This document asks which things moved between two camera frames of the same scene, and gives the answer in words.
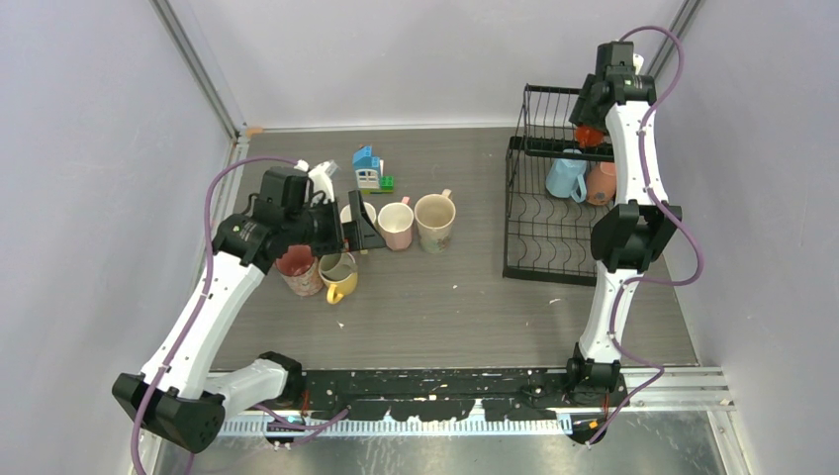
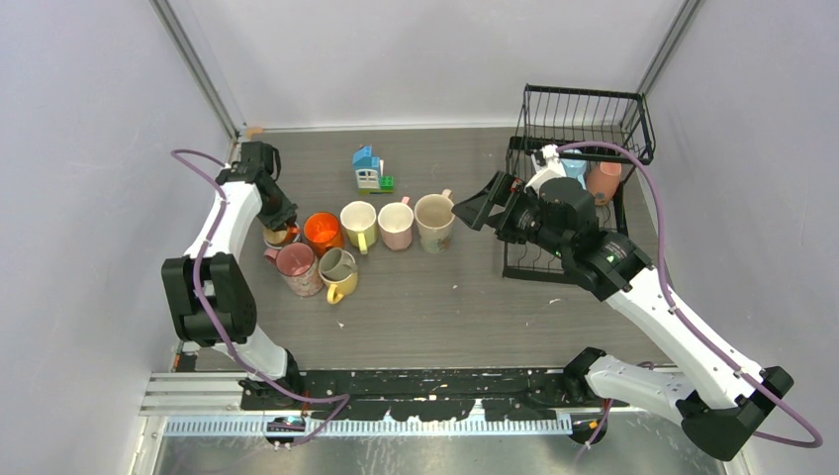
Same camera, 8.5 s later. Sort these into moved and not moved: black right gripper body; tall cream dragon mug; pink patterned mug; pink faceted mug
Moved: black right gripper body
Not moved: pink patterned mug; pink faceted mug; tall cream dragon mug
